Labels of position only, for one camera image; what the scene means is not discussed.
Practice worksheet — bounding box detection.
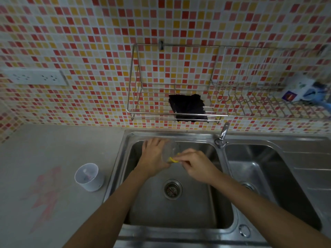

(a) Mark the white plastic cup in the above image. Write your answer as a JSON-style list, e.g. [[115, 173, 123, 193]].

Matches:
[[74, 163, 105, 192]]

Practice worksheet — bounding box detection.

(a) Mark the person's left hand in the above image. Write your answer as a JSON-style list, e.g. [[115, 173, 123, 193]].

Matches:
[[136, 137, 172, 177]]

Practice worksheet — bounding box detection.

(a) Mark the white wall power socket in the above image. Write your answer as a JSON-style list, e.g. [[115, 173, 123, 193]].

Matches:
[[1, 68, 68, 87]]

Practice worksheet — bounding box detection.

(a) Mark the clear glass cup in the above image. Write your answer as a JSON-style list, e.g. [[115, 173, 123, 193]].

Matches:
[[161, 141, 181, 164]]

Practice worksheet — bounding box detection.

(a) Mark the blue brush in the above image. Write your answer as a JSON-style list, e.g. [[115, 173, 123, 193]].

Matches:
[[309, 81, 331, 112]]

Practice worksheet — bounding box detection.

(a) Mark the person's left forearm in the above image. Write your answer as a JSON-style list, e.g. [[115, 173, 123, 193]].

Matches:
[[62, 168, 156, 248]]

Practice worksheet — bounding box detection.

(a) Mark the black scouring cloth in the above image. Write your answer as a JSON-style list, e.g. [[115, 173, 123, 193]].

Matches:
[[169, 94, 209, 124]]

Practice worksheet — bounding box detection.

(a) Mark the person's right hand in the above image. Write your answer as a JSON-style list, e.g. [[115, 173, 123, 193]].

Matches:
[[174, 148, 221, 186]]

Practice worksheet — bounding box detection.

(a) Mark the white dish soap packet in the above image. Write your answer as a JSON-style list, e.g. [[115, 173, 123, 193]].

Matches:
[[281, 73, 317, 104]]

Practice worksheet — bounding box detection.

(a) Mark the round sink drain strainer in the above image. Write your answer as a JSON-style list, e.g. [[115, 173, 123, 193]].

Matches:
[[240, 181, 258, 192], [163, 179, 183, 200]]

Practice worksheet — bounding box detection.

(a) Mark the stainless steel double sink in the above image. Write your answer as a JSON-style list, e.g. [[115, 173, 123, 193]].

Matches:
[[103, 129, 331, 248]]

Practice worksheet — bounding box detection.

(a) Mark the chrome faucet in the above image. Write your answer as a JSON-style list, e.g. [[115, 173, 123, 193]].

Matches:
[[215, 122, 230, 149]]

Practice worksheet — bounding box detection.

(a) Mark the person's right forearm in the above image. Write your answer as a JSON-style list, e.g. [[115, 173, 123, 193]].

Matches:
[[204, 172, 331, 248]]

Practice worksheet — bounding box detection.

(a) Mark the metal wire dish rack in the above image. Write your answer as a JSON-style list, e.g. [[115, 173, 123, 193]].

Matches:
[[126, 40, 331, 124]]

